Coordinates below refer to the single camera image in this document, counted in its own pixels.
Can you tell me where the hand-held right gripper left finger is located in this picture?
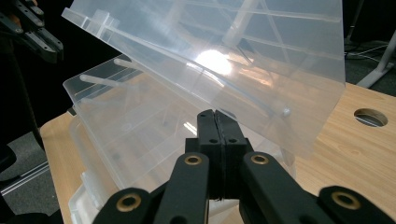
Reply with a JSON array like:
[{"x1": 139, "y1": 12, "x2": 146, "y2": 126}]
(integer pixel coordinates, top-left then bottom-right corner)
[{"x1": 153, "y1": 108, "x2": 223, "y2": 224}]

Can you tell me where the bundle of floor cables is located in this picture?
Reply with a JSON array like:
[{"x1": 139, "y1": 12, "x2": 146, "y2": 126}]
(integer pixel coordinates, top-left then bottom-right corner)
[{"x1": 343, "y1": 42, "x2": 390, "y2": 63}]

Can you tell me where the clear plastic storage box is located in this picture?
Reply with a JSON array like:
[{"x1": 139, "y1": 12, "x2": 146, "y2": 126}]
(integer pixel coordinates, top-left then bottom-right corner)
[{"x1": 61, "y1": 0, "x2": 347, "y2": 224}]

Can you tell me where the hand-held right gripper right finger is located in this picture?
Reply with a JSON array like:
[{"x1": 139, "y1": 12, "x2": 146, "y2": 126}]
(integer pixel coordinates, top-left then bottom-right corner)
[{"x1": 215, "y1": 109, "x2": 331, "y2": 224}]

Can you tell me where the aluminium floor rail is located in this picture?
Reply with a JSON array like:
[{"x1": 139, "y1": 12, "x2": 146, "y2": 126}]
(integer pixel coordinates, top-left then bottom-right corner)
[{"x1": 0, "y1": 161, "x2": 51, "y2": 198}]

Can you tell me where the white metal desk frame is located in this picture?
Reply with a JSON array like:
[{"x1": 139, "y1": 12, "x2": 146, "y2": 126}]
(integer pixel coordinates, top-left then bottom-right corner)
[{"x1": 356, "y1": 30, "x2": 396, "y2": 89}]

